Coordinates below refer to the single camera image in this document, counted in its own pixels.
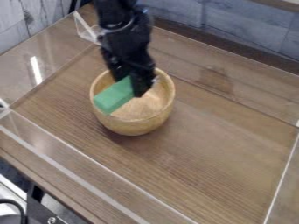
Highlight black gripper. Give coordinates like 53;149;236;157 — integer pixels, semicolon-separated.
97;11;154;97

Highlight green rectangular block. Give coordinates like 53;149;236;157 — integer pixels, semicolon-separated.
93;76;134;115

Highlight wooden bowl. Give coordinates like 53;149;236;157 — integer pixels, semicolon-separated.
87;68;174;136

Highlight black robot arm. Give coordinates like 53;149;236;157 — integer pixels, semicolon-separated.
93;0;154;97

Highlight black table clamp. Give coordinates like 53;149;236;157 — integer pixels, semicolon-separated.
25;185;67;224

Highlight clear acrylic tray wall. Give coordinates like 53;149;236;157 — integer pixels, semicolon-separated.
0;104;196;224

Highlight black cable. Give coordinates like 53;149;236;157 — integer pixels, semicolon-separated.
0;199;26;224

